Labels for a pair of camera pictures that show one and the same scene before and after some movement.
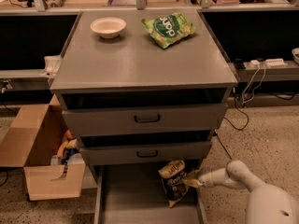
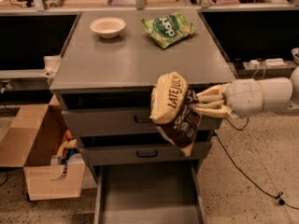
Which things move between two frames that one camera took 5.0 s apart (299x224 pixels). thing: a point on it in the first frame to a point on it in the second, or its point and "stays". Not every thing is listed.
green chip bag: (169, 28) stays
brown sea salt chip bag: (174, 186) to (174, 108)
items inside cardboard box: (67, 153) stays
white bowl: (107, 27) stays
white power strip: (276, 63) stays
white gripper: (206, 178) to (244, 97)
